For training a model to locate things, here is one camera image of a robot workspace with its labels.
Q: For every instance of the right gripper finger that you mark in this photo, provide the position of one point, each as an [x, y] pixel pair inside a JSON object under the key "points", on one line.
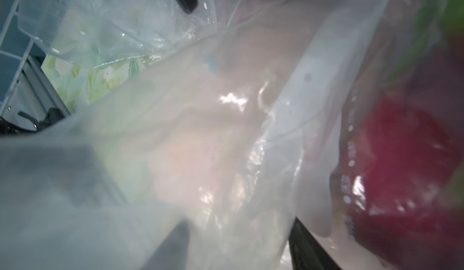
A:
{"points": [[306, 252]]}

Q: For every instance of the clear zip-top bag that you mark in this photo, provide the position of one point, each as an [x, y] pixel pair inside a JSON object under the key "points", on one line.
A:
{"points": [[94, 33], [205, 160]]}

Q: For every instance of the aluminium mounting rail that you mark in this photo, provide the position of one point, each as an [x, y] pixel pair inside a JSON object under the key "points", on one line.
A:
{"points": [[32, 104]]}

